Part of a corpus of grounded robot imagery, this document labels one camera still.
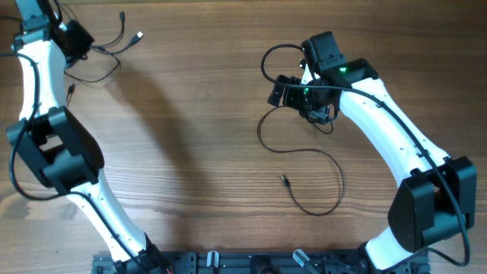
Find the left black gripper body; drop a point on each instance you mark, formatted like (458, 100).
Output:
(79, 38)

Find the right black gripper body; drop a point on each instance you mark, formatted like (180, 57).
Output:
(306, 100)

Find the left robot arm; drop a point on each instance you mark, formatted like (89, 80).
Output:
(52, 155)

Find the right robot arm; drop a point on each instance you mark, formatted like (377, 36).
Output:
(436, 194)

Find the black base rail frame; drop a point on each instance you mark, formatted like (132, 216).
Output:
(266, 262)

